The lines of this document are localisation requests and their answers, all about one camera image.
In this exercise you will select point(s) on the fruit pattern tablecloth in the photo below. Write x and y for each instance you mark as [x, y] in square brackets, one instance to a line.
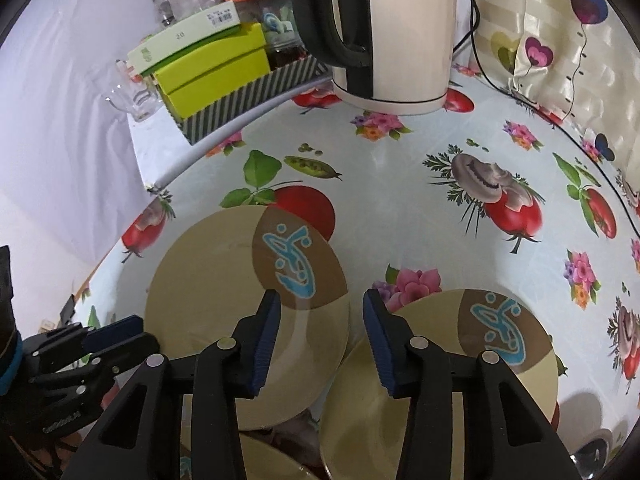
[483, 196]

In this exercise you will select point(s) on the cream heart pattern curtain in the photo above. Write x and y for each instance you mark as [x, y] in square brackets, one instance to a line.
[574, 59]

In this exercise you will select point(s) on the striped black white tray box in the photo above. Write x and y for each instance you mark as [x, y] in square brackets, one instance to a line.
[264, 89]

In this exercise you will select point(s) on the lime green box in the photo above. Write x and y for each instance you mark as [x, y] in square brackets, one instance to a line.
[214, 70]

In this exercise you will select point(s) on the clear glass mug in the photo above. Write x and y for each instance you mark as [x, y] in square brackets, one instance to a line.
[131, 94]

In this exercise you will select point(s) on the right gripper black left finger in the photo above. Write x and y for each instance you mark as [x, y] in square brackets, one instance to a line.
[138, 436]

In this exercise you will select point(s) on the white electric kettle black handle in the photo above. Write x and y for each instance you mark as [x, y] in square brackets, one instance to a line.
[385, 56]

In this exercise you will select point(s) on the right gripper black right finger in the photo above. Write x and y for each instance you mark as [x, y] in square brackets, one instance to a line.
[506, 435]

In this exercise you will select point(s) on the stainless steel bowl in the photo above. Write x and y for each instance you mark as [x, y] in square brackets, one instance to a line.
[591, 458]

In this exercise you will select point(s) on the white green flat box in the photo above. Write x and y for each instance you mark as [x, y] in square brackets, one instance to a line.
[183, 34]

